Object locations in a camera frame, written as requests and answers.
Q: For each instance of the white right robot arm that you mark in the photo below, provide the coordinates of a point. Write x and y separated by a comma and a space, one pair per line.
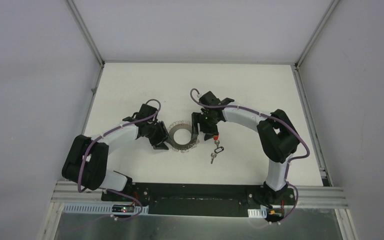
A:
279, 138

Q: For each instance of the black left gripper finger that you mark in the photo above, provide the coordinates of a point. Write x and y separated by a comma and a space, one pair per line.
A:
159, 144
162, 131

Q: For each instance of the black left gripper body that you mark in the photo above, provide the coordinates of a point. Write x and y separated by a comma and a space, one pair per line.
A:
158, 133

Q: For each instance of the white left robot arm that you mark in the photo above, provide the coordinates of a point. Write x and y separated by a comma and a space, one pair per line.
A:
87, 161

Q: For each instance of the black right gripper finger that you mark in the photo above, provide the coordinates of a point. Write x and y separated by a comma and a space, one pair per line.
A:
210, 135
195, 119

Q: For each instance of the silver key on black tag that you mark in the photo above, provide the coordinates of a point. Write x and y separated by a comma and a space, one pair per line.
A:
213, 156

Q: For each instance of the silver key on red tag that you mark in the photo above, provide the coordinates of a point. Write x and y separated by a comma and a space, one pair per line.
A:
217, 143

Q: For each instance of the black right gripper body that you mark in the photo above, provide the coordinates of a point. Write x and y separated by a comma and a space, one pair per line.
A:
207, 123

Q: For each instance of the black key tag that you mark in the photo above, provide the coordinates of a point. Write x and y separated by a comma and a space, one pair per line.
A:
219, 150

